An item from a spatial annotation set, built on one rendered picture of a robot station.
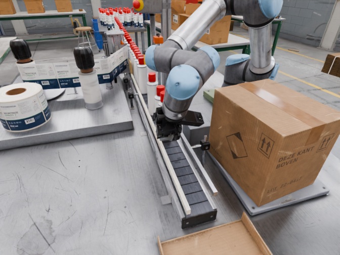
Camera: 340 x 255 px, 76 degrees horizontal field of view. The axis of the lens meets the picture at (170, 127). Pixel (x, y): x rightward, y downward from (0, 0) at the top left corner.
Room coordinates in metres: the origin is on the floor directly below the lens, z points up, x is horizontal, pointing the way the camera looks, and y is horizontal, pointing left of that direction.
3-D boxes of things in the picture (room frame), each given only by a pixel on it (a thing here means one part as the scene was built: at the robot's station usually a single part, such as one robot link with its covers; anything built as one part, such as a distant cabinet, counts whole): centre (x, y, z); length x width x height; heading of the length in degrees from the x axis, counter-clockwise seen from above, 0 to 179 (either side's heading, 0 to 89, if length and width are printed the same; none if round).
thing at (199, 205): (1.16, 0.15, 0.86); 1.65 x 0.08 x 0.04; 16
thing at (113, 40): (1.55, 0.36, 1.01); 0.14 x 0.13 x 0.26; 16
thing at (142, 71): (1.17, 0.15, 0.98); 0.05 x 0.05 x 0.20
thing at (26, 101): (0.87, 0.67, 0.95); 0.20 x 0.20 x 0.14
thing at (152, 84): (0.93, 0.08, 0.98); 0.05 x 0.05 x 0.20
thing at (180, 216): (1.16, 0.15, 0.85); 1.65 x 0.11 x 0.05; 16
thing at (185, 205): (0.88, 0.10, 0.91); 1.07 x 0.01 x 0.02; 16
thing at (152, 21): (1.35, 0.10, 1.18); 0.04 x 0.04 x 0.21
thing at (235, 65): (1.15, -0.36, 1.04); 0.13 x 0.12 x 0.14; 52
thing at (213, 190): (0.90, 0.03, 0.96); 1.07 x 0.01 x 0.01; 16
